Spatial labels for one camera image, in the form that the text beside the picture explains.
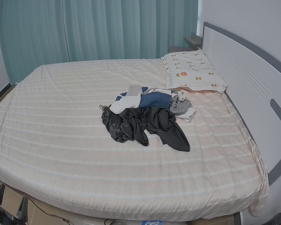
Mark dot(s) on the grey bedside table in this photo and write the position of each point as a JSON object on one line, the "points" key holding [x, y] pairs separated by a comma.
{"points": [[189, 44]]}

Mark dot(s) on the bed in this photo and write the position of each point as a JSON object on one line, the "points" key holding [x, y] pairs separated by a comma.
{"points": [[60, 116]]}

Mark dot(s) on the white printed pillow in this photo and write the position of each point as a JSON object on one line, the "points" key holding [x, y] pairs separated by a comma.
{"points": [[192, 69]]}

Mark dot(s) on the blue-green curtain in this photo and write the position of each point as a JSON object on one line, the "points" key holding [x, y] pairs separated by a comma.
{"points": [[32, 31], [131, 20]]}

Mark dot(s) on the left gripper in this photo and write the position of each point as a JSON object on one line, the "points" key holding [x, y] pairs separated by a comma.
{"points": [[4, 217]]}

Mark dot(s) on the pile of clothes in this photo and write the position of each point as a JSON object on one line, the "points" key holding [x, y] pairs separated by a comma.
{"points": [[152, 118]]}

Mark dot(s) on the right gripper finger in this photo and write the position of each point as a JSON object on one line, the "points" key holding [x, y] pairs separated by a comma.
{"points": [[277, 219]]}

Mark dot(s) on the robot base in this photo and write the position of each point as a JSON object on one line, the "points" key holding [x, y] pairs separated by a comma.
{"points": [[152, 223]]}

